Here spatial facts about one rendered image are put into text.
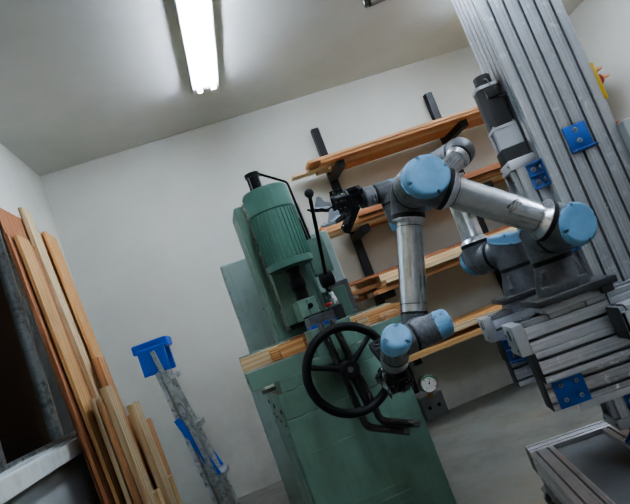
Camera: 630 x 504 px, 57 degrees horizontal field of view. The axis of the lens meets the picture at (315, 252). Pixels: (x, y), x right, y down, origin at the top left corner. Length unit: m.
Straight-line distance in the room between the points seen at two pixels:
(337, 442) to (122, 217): 3.02
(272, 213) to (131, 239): 2.56
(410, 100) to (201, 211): 1.93
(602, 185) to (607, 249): 0.20
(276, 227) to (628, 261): 1.15
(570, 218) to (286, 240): 0.96
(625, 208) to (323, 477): 1.28
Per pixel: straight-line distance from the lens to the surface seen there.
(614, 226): 2.04
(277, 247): 2.09
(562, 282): 1.78
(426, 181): 1.53
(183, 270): 4.47
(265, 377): 1.96
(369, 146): 4.24
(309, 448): 2.00
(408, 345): 1.46
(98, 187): 4.70
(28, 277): 3.26
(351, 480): 2.04
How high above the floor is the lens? 0.98
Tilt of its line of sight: 6 degrees up
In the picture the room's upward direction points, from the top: 21 degrees counter-clockwise
